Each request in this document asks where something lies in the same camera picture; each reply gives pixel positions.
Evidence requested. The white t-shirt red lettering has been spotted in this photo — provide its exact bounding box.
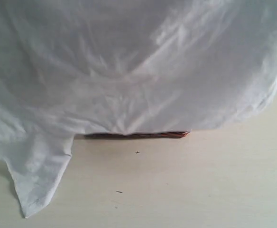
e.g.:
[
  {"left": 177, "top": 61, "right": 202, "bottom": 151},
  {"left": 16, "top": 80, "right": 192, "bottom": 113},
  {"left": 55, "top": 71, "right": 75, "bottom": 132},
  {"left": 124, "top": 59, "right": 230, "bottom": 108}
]
[{"left": 0, "top": 0, "right": 277, "bottom": 218}]

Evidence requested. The dark red wicker basket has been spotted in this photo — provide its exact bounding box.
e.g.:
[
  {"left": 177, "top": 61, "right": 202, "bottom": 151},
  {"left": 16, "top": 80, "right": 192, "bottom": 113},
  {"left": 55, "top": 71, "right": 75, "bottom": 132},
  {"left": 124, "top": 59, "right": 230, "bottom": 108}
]
[{"left": 85, "top": 132, "right": 190, "bottom": 140}]

